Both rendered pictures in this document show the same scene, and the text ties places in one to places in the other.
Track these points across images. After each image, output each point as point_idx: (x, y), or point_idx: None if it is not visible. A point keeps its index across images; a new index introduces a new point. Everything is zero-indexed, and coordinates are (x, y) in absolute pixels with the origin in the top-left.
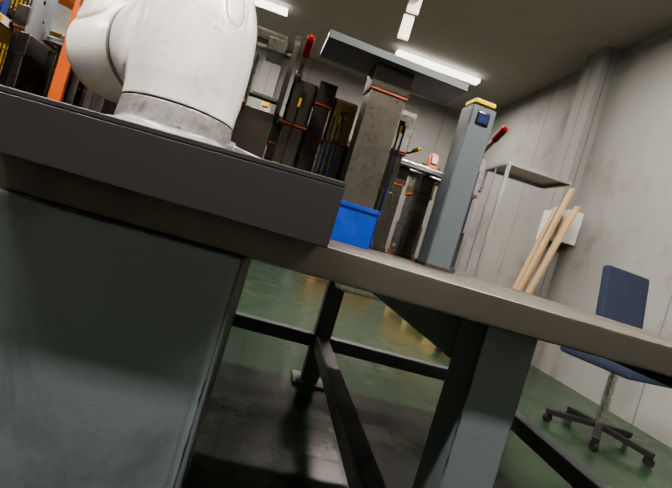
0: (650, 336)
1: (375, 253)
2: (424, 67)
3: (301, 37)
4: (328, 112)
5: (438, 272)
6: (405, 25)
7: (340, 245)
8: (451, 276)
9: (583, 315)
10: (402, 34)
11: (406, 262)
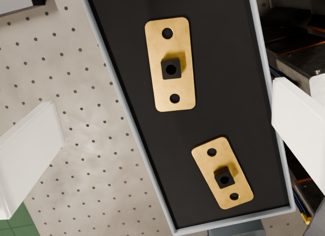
0: (91, 222)
1: (79, 61)
2: (137, 142)
3: None
4: None
5: (82, 108)
6: (298, 125)
7: (7, 37)
8: (81, 116)
9: (111, 200)
10: (279, 104)
11: (92, 86)
